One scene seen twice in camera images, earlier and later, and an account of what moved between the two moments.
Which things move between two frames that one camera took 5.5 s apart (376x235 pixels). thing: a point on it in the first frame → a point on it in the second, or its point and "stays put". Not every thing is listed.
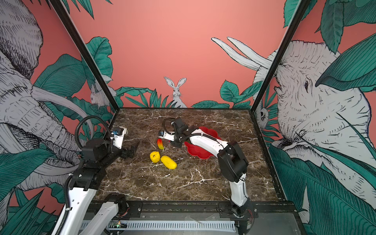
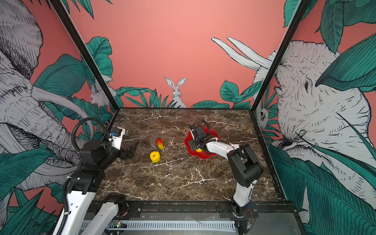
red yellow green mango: x=160 y=143 stays put
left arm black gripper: x=131 y=151 stays put
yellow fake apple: x=154 y=156 stays put
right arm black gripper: x=178 y=145 → x=193 y=145
